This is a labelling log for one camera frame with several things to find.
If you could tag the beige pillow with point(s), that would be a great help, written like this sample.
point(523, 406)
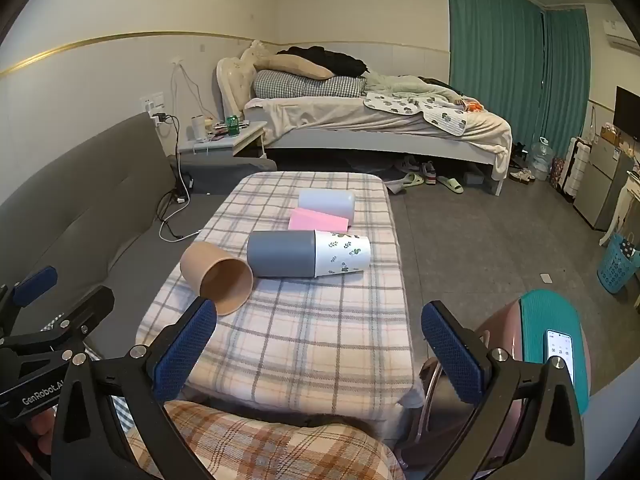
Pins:
point(295, 66)

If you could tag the brown paper cup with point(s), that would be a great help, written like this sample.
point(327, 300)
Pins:
point(207, 267)

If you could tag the black television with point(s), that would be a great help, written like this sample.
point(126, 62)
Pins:
point(629, 110)

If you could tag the person's plaid trouser leg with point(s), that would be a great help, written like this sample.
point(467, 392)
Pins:
point(260, 447)

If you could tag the checked pillow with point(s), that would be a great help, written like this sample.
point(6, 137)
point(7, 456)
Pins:
point(310, 85)

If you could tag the silver fridge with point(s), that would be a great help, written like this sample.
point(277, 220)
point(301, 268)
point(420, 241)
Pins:
point(600, 185)

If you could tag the teal laundry basket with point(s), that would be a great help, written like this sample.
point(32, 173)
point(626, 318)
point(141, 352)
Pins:
point(617, 267)

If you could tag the grey sofa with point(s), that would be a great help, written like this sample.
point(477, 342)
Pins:
point(75, 200)

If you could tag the white suitcase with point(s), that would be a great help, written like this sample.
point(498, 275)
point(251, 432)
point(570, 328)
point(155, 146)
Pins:
point(575, 170)

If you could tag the smartphone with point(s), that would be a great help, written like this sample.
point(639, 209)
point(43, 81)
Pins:
point(560, 352)

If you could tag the light green quilt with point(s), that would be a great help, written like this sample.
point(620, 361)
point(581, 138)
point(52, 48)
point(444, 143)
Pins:
point(415, 87)

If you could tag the pink cup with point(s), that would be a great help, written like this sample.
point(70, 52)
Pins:
point(315, 220)

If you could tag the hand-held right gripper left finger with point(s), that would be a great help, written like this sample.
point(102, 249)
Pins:
point(184, 357)

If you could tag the green slipper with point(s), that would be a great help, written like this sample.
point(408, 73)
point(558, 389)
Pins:
point(450, 185)
point(412, 180)

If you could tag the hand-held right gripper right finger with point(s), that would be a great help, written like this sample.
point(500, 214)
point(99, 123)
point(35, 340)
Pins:
point(452, 360)

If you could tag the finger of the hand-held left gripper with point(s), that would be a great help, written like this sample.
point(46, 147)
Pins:
point(35, 284)
point(92, 310)

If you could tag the white wall socket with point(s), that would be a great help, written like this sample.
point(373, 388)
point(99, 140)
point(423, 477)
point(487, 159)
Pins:
point(152, 102)

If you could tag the shoes under bed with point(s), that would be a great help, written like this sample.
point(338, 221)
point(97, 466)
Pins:
point(415, 166)

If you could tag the person's left hand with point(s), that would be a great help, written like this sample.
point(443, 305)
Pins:
point(36, 432)

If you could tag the white leaf print blanket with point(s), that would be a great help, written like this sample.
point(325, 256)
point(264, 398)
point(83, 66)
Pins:
point(400, 105)

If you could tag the white humidifier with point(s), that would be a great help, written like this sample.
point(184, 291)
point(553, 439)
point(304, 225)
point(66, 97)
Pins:
point(198, 129)

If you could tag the white desk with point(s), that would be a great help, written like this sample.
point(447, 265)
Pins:
point(620, 210)

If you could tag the narrow teal curtain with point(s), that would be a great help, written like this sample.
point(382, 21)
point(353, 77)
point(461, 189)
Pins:
point(567, 75)

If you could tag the green can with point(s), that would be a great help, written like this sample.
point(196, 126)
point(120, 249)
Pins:
point(232, 126)

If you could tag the brown chair with teal cushion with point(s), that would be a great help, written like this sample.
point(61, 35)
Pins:
point(537, 320)

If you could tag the pale white cup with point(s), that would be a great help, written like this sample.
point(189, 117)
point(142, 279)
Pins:
point(327, 200)

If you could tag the wide teal curtain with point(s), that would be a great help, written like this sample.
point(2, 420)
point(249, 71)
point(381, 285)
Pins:
point(495, 60)

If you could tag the large water bottle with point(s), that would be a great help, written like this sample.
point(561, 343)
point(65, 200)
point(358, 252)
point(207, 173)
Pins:
point(540, 160)

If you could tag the grey cup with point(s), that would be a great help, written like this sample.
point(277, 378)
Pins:
point(280, 254)

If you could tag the black clothing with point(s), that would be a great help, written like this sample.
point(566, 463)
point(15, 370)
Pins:
point(325, 59)

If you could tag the plaid-covered table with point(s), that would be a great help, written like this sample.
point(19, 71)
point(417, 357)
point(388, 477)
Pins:
point(310, 330)

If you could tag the bed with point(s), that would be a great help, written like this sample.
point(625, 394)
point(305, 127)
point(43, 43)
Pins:
point(350, 122)

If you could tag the white air conditioner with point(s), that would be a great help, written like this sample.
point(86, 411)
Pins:
point(622, 37)

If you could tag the white leaf print cup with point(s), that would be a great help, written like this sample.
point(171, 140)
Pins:
point(345, 255)

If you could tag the white nightstand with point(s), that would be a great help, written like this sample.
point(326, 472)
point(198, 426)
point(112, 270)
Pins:
point(245, 137)

